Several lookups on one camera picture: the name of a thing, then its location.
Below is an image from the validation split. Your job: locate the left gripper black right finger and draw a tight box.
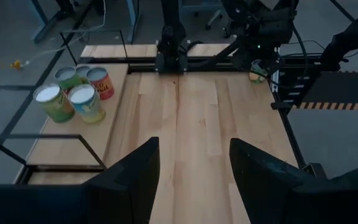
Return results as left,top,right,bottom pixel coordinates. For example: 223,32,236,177
229,138,358,224

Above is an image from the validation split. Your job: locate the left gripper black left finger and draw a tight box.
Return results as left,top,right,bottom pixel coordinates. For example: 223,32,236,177
0,136,161,224

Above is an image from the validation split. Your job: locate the green yellow label tin can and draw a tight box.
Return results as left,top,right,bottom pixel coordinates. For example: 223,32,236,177
249,59,269,84

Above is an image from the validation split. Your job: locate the blue yellow label tin can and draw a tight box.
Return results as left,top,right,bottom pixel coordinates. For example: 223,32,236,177
68,83,107,124

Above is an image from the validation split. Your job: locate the red label tin can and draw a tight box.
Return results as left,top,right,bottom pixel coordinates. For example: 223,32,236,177
86,67,115,101

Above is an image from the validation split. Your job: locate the tin can with grey lid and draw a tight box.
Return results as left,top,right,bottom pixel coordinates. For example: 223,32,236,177
75,64,91,78

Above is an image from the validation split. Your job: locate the office chair base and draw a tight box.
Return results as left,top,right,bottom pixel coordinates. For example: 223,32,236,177
204,8,229,32

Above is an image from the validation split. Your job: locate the black hazard-striped floor mat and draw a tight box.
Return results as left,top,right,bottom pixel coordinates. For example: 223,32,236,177
289,70,358,111

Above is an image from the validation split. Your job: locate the blue-grey desk leg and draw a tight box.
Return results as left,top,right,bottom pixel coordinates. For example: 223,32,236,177
125,0,140,44
26,0,63,44

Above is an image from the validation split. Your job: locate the black metal shelf end frame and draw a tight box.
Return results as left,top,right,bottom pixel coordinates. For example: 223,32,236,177
0,133,108,172
60,29,129,66

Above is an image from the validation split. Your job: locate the black diagonal frame brace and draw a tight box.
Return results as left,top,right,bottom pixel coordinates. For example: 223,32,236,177
320,0,358,72

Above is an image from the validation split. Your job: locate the white floor cable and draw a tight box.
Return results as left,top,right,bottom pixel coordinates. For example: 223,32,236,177
20,0,107,66

